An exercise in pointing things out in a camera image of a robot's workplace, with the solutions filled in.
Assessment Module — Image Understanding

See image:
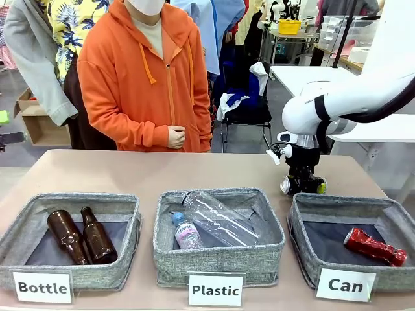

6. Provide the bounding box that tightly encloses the white Plastic label sign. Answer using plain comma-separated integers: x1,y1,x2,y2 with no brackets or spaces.
187,271,245,307

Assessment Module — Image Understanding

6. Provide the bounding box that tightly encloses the beige hanging garment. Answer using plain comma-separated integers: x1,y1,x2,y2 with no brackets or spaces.
234,0,264,47

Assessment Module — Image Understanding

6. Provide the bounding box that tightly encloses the grey white hooded garment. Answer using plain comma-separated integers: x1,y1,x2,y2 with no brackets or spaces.
248,62,270,79

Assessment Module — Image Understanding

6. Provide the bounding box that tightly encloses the grey fabric can basket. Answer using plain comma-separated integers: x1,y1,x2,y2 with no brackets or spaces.
287,192,415,293

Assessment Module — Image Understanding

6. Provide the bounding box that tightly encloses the person in grey jacket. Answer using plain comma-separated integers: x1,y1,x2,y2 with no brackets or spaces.
3,0,79,128

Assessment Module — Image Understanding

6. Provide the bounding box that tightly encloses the white face mask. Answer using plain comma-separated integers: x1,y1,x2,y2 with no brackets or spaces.
124,0,167,16

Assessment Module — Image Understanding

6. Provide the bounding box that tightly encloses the clear plastic drawer unit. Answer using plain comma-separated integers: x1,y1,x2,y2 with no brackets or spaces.
318,14,381,50

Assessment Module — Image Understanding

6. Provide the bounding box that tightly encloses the person in orange hoodie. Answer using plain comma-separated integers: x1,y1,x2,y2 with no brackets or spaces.
77,0,213,154

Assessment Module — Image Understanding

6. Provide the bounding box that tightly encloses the person's right forearm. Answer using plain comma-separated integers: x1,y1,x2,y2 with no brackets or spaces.
97,109,171,150

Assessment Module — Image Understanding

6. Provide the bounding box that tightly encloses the person's left forearm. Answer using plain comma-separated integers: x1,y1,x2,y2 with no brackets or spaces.
194,103,213,152

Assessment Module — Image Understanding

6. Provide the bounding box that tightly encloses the wooden work table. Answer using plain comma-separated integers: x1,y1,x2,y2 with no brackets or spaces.
311,44,364,76

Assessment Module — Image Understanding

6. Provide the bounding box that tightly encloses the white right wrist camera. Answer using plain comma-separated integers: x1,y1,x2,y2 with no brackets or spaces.
265,143,293,167

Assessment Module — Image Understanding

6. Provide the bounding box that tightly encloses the large clear plastic bottle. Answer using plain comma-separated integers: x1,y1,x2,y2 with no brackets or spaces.
180,191,262,248

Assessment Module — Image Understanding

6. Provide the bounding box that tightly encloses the metal frame table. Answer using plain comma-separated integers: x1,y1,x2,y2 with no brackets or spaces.
268,29,320,66

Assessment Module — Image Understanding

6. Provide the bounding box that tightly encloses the dark brown skirt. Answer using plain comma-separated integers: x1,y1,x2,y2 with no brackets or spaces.
63,53,118,150

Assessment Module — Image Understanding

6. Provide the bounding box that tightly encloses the white Bottle label sign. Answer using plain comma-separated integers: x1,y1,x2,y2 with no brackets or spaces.
12,269,74,305

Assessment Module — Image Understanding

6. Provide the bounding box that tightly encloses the crushed red can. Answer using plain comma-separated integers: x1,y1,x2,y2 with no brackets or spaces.
343,227,408,268

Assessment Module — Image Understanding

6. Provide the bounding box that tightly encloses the blue cloth on chair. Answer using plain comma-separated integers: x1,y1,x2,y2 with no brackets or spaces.
226,75,262,108

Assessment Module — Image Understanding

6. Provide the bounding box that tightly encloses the yellow plastic basket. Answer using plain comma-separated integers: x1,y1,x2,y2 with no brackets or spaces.
278,19,303,36

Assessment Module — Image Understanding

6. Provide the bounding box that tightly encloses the black pole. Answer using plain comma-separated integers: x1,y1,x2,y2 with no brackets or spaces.
331,0,358,69

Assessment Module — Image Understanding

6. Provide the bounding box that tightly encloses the cardboard box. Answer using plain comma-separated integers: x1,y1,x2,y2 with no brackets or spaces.
13,87,72,147

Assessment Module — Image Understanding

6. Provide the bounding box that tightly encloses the blue hanging garment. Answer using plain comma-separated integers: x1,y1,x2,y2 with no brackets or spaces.
170,0,246,76

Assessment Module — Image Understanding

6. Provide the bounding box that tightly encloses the pink hanging garment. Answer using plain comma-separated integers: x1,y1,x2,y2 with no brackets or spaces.
0,0,18,71

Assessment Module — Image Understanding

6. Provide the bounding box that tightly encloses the slim brown glass bottle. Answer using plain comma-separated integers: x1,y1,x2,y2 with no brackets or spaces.
80,206,119,265

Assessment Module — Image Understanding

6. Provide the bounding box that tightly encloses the person's right hand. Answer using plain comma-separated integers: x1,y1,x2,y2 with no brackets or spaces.
167,125,187,150

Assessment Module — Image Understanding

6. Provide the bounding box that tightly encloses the white Can label sign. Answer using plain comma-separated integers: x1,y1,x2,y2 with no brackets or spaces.
315,268,377,303

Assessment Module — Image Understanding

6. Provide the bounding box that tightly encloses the white paper roll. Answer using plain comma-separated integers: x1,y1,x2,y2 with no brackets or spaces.
348,46,372,64

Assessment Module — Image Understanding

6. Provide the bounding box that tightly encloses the white table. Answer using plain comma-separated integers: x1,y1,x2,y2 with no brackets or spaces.
268,65,415,203

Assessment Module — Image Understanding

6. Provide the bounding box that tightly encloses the wide brown glass bottle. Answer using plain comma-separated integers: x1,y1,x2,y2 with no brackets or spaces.
47,209,90,266

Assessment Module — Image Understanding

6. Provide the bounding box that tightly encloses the yellow floral shirt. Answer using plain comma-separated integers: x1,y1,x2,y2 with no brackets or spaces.
47,0,110,84

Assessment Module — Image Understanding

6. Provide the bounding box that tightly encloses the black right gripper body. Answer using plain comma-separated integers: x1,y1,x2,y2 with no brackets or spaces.
285,145,321,178

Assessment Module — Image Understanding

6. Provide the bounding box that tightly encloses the grey fabric bottle basket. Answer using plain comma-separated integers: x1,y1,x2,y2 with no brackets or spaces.
0,192,143,292

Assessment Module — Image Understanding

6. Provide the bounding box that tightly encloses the black chair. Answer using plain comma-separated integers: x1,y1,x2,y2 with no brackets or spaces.
219,61,274,154

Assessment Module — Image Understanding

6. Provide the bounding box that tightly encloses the grey fabric plastic basket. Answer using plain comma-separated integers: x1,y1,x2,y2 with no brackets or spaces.
152,187,287,288

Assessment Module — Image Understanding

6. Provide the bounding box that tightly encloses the small labelled water bottle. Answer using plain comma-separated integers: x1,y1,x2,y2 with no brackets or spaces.
171,211,206,251

